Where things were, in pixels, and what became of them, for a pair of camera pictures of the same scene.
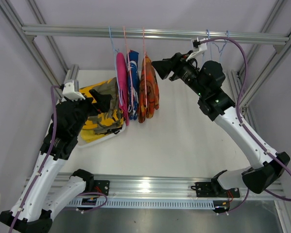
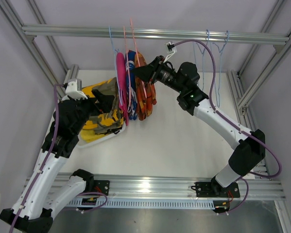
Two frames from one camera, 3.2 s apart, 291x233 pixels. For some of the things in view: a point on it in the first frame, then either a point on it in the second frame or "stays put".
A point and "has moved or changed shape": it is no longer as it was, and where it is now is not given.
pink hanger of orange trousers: (144, 61) -> (144, 87)
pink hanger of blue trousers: (129, 67) has moved or changed shape
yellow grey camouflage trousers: (109, 121) stays put
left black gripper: (103, 102) stays put
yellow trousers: (88, 135) stays put
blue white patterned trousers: (133, 84) stays put
